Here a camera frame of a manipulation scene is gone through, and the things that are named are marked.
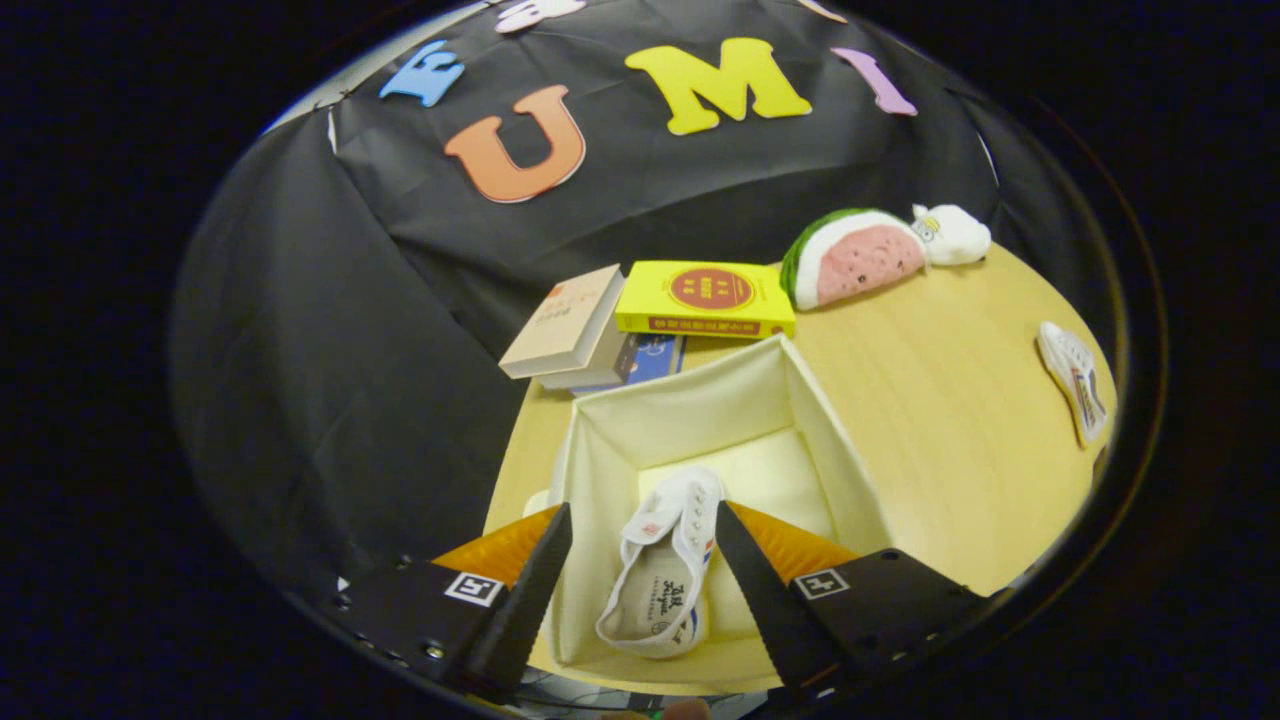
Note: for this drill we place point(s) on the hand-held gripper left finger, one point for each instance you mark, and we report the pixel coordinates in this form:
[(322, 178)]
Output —
[(525, 610)]

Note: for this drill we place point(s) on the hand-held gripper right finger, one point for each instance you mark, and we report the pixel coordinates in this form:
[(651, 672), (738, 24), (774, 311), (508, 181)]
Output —
[(775, 615)]

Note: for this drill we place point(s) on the white canvas shoe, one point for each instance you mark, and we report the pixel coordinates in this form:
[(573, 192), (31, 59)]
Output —
[(1075, 380), (665, 570)]

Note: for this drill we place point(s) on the cream fabric storage box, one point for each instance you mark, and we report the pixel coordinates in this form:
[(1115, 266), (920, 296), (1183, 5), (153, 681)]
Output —
[(800, 470)]

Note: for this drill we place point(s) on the white book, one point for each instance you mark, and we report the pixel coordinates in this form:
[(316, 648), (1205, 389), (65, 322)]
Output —
[(590, 375)]

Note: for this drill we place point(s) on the blue book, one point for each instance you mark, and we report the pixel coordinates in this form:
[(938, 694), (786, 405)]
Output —
[(655, 358)]

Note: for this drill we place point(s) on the yellow book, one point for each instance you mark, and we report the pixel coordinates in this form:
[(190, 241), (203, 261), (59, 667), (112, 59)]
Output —
[(705, 295)]

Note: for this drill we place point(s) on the watermelon slice plush toy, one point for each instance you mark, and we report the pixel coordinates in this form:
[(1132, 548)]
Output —
[(865, 262)]

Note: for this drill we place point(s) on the white plush toy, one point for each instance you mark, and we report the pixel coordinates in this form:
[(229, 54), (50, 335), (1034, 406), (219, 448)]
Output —
[(955, 235)]

